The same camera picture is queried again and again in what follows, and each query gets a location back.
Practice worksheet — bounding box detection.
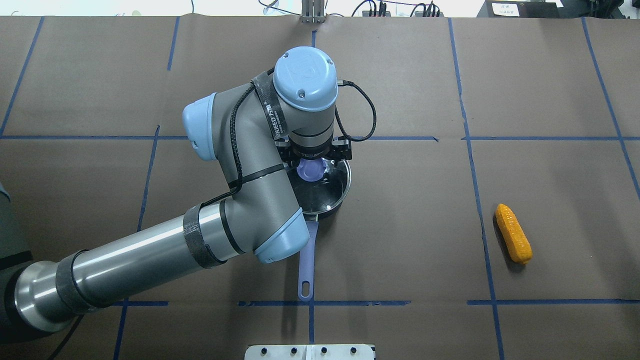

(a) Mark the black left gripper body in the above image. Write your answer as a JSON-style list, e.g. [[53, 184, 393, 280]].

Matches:
[[276, 137, 352, 166]]

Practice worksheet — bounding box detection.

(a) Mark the glass pot lid blue knob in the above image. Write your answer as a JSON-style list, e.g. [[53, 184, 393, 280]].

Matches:
[[287, 158, 352, 215]]

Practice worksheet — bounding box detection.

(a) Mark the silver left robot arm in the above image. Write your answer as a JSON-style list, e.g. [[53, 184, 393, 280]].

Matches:
[[1, 46, 339, 344]]

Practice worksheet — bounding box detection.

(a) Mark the yellow toy corn cob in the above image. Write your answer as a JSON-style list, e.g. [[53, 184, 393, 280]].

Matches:
[[494, 203, 533, 265]]

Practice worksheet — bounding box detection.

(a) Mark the dark blue saucepan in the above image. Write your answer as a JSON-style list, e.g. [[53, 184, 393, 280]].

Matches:
[[285, 158, 352, 303]]

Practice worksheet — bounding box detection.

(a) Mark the black box white label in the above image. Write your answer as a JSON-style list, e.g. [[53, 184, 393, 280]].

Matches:
[[476, 0, 560, 19]]

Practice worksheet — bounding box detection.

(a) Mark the silver aluminium frame post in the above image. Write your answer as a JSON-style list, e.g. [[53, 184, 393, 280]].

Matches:
[[300, 0, 327, 24]]

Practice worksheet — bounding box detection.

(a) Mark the white camera stand pillar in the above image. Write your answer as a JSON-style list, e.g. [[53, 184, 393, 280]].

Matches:
[[244, 343, 377, 360]]

